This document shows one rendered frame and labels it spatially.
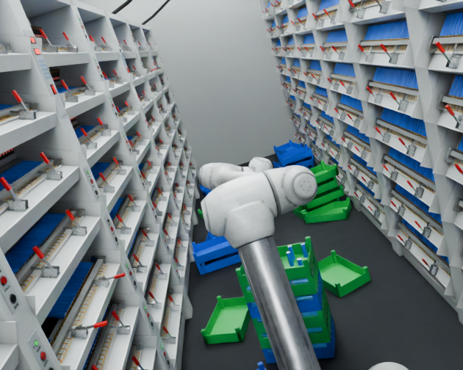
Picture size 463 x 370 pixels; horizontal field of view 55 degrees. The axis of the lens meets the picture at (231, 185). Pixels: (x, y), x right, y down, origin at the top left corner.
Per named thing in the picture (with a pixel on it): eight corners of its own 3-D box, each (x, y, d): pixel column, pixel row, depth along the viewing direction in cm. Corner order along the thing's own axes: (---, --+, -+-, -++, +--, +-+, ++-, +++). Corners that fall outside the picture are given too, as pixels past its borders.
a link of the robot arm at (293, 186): (299, 157, 131) (256, 171, 130) (319, 155, 113) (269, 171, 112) (312, 199, 132) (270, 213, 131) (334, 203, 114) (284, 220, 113)
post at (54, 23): (192, 308, 257) (73, -2, 207) (192, 317, 248) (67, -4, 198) (159, 318, 258) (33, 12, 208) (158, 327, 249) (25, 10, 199)
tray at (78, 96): (104, 102, 212) (104, 72, 208) (65, 121, 154) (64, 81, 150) (61, 98, 210) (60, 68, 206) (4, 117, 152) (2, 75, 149)
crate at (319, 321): (327, 297, 201) (322, 283, 199) (325, 327, 183) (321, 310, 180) (263, 305, 210) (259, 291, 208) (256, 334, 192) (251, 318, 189)
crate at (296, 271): (314, 252, 194) (309, 236, 192) (311, 277, 176) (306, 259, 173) (249, 262, 203) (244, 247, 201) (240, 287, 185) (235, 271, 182)
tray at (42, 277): (100, 228, 156) (100, 191, 152) (36, 333, 98) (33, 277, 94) (41, 225, 155) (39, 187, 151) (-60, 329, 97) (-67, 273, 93)
